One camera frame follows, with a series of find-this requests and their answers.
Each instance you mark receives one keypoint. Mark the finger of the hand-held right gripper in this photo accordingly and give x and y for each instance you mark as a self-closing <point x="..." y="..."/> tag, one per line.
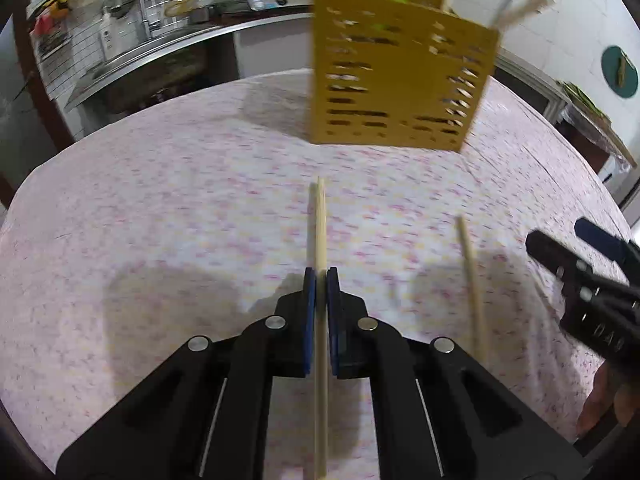
<point x="590" y="305"/>
<point x="605" y="242"/>

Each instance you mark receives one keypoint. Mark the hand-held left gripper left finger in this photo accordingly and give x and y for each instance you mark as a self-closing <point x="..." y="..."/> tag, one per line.
<point x="309" y="320"/>

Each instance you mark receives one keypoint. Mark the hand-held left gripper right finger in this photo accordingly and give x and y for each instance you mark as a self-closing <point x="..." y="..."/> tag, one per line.
<point x="333" y="320"/>

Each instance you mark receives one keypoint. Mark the wooden chopstick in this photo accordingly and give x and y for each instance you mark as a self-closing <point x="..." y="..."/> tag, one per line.
<point x="321" y="230"/>
<point x="472" y="280"/>

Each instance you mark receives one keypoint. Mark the yellow perforated utensil holder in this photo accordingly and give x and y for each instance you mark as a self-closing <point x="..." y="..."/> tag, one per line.
<point x="400" y="80"/>

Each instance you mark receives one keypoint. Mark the person's right hand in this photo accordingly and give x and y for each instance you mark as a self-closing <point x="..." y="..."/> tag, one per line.
<point x="602" y="400"/>

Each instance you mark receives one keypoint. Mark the green round cutting board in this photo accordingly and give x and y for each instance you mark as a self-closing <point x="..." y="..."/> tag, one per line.
<point x="612" y="70"/>

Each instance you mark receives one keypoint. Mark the kitchen counter cabinet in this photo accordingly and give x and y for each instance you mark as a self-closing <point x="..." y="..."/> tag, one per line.
<point x="260" y="45"/>

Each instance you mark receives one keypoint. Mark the stainless steel sink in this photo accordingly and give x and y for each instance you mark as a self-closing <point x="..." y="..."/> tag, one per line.
<point x="150" y="62"/>

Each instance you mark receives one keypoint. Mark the red and yellow cloth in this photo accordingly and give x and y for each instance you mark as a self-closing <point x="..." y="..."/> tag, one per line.
<point x="47" y="15"/>

